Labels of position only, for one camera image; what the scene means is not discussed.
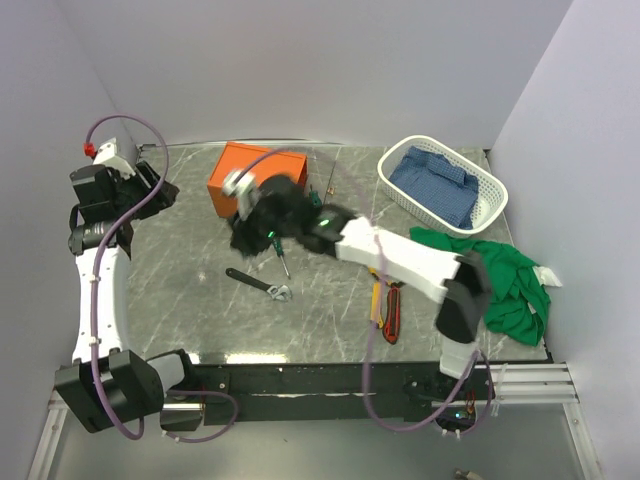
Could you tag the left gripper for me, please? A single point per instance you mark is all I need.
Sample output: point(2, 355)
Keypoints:
point(167, 194)

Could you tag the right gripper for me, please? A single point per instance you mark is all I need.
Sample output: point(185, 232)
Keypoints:
point(245, 233)

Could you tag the long green screwdriver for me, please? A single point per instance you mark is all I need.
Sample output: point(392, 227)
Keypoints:
point(276, 243)

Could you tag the clear acrylic drawer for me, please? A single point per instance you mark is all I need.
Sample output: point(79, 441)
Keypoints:
point(319, 177)

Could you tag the stubby green screwdriver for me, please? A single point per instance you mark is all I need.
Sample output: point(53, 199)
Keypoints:
point(315, 197)

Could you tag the yellow needle-nose pliers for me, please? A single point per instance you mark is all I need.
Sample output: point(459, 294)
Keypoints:
point(375, 274)

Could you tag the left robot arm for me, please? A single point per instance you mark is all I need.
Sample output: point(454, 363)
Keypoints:
point(106, 381)

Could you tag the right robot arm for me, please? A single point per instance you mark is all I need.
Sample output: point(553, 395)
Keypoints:
point(459, 283)

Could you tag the black adjustable wrench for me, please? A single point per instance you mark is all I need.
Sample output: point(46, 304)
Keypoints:
point(276, 292)

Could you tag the yellow utility knife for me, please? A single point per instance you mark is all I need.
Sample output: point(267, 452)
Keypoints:
point(375, 306)

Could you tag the white plastic basket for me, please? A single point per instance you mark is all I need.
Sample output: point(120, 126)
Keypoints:
point(492, 195)

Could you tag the blue checkered cloth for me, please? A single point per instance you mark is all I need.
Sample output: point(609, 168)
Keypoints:
point(448, 191)

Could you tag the red black utility knife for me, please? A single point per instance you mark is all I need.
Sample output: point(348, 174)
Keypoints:
point(392, 324)

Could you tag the black base bar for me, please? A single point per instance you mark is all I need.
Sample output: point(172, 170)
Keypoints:
point(409, 391)

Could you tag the green cloth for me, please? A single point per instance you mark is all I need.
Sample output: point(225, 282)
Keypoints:
point(520, 305)

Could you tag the white crumpled paper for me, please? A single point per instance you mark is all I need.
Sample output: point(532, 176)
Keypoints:
point(546, 277)

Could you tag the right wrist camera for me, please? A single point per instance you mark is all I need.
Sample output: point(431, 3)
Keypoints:
point(242, 187)

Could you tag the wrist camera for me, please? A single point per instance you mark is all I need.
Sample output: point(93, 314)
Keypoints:
point(107, 158)
point(242, 187)

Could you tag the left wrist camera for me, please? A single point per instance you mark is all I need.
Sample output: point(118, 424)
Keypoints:
point(107, 158)

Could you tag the aluminium rail frame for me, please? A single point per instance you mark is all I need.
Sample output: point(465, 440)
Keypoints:
point(180, 297)

